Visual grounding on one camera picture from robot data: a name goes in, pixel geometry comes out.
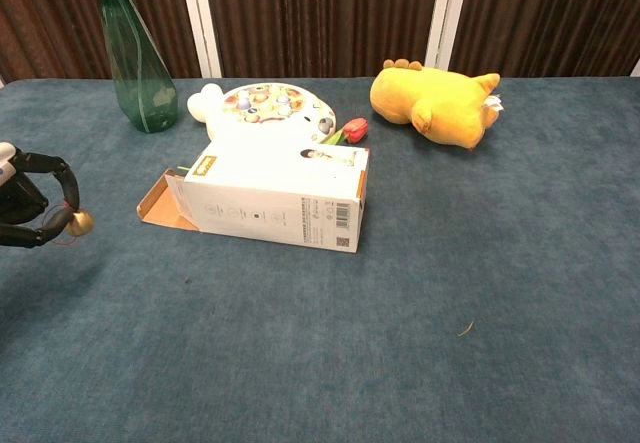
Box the blue felt table cover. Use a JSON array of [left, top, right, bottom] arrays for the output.
[[0, 76, 640, 443]]

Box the small gold bell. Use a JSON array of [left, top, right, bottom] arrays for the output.
[[38, 203, 95, 247]]

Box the white cardboard product box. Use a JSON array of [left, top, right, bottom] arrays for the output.
[[136, 138, 371, 255]]

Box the green plastic spray bottle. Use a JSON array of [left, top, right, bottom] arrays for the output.
[[72, 0, 180, 134]]

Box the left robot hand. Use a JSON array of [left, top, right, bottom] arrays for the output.
[[0, 141, 81, 250]]

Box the artificial red tulip flower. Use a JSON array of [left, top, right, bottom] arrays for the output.
[[175, 117, 370, 172]]

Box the white fish toy plate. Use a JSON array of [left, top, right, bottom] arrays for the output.
[[187, 82, 337, 145]]

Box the yellow plush dinosaur toy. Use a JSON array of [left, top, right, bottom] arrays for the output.
[[369, 58, 503, 151]]

